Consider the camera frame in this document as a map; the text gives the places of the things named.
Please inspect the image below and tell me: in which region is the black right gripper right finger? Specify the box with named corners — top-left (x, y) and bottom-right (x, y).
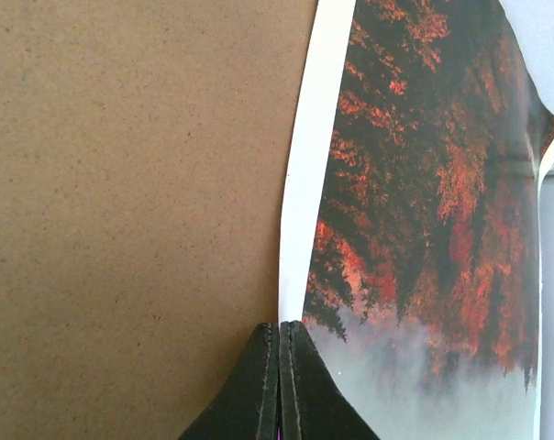
top-left (279, 321), bottom-right (378, 440)

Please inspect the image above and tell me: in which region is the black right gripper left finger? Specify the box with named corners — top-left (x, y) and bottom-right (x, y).
top-left (181, 323), bottom-right (280, 440)

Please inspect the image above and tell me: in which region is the red forest photo print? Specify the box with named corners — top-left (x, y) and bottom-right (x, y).
top-left (279, 1), bottom-right (554, 439)

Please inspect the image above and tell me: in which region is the brown cardboard backing board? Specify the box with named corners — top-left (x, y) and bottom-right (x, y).
top-left (0, 1), bottom-right (316, 439)

